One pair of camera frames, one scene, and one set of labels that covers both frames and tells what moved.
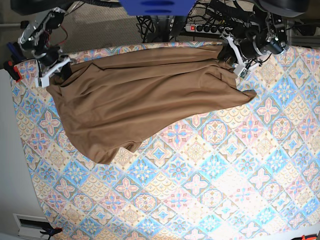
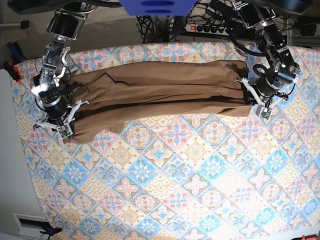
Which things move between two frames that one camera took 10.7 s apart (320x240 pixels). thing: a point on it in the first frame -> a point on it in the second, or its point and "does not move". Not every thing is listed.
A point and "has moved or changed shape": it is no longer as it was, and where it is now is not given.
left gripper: [42, 80] -> [65, 125]
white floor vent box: [30, 226] does not move
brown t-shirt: [108, 99] has moved or changed shape
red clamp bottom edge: [312, 237] does not move
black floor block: [24, 24] does not move
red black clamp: [13, 70] does not move
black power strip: [213, 29] does not move
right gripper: [240, 69] -> [264, 109]
